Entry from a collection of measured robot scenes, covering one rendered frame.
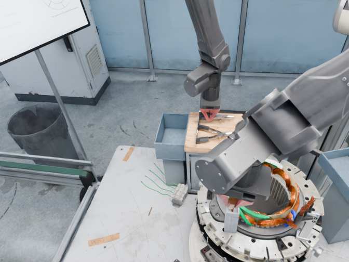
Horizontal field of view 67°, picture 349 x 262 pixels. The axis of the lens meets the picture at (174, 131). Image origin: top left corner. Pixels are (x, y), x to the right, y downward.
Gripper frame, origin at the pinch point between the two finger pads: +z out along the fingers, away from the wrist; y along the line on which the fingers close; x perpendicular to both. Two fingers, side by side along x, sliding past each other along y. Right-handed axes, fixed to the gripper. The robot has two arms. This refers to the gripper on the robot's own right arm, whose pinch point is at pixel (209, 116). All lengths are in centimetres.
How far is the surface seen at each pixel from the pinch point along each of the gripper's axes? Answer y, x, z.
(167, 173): 9.9, -15.3, 23.3
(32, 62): -142, -179, 66
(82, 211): 21, -53, 42
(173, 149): 12.0, -11.7, 6.0
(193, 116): -3.3, -5.8, 3.2
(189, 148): 13.1, -5.9, 3.3
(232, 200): 44.7, 5.3, -18.3
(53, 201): -20, -115, 113
